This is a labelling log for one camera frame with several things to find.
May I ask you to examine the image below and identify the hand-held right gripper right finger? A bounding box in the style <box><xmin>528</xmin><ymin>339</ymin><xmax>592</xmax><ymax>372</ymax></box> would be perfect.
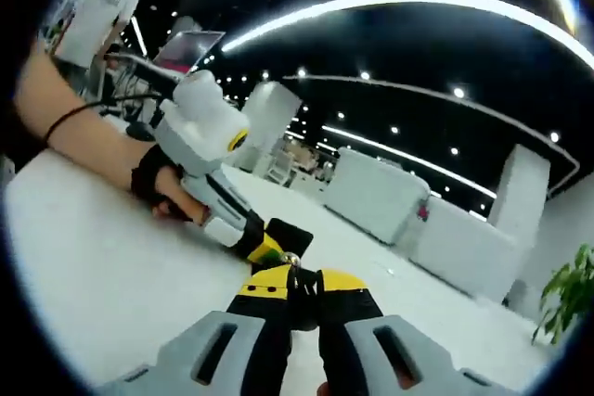
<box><xmin>316</xmin><ymin>268</ymin><xmax>516</xmax><ymax>396</ymax></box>

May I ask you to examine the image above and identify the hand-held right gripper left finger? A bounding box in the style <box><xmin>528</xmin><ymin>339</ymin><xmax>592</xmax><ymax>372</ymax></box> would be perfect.
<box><xmin>95</xmin><ymin>265</ymin><xmax>292</xmax><ymax>396</ymax></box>

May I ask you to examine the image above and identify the black fixed fixture clamp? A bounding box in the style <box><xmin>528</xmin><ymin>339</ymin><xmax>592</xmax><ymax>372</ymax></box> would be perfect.
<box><xmin>250</xmin><ymin>218</ymin><xmax>324</xmax><ymax>333</ymax></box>

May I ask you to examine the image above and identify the white desk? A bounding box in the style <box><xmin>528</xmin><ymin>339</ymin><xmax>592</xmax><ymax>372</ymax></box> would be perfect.
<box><xmin>3</xmin><ymin>110</ymin><xmax>565</xmax><ymax>396</ymax></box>

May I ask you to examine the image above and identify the person's left hand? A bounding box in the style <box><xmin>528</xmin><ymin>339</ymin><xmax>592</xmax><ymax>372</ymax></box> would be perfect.
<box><xmin>130</xmin><ymin>143</ymin><xmax>209</xmax><ymax>224</ymax></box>

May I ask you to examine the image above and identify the white square pillar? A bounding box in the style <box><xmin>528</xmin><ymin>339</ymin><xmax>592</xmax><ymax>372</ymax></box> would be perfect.
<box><xmin>240</xmin><ymin>82</ymin><xmax>303</xmax><ymax>170</ymax></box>
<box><xmin>489</xmin><ymin>143</ymin><xmax>551</xmax><ymax>236</ymax></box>

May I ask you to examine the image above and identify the white worn device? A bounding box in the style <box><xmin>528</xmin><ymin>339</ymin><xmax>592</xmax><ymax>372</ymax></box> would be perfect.
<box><xmin>56</xmin><ymin>0</ymin><xmax>140</xmax><ymax>68</ymax></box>

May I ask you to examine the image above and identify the green potted plant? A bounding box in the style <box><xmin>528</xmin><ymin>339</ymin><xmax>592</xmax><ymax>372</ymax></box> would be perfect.
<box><xmin>532</xmin><ymin>243</ymin><xmax>594</xmax><ymax>347</ymax></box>

